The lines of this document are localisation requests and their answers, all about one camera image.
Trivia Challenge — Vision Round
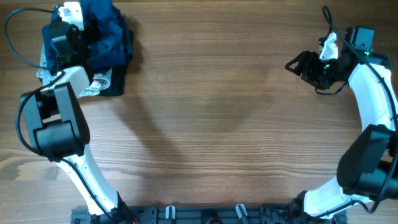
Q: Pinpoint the right black cable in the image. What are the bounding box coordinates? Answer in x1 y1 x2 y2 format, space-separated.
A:
322 5 398 214

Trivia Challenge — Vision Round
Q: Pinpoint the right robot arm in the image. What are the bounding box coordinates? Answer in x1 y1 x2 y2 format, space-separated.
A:
285 26 397 222

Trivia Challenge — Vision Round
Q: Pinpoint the navy folded shirt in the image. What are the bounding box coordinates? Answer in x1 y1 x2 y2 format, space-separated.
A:
40 18 135 75

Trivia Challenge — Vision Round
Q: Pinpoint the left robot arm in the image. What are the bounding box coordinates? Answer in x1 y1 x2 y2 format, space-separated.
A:
16 19 137 223

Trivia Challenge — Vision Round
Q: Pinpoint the black folded garment at bottom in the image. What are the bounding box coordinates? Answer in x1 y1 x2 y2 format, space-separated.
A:
99 30 134 96

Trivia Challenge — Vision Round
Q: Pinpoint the left black cable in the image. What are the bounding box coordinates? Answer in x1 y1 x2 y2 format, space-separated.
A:
4 7 116 223

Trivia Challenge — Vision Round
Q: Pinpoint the black cable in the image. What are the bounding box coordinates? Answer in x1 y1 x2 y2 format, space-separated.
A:
4 7 116 223
322 5 398 214

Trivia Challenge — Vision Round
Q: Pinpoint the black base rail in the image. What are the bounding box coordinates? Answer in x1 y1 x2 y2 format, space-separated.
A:
71 203 348 224

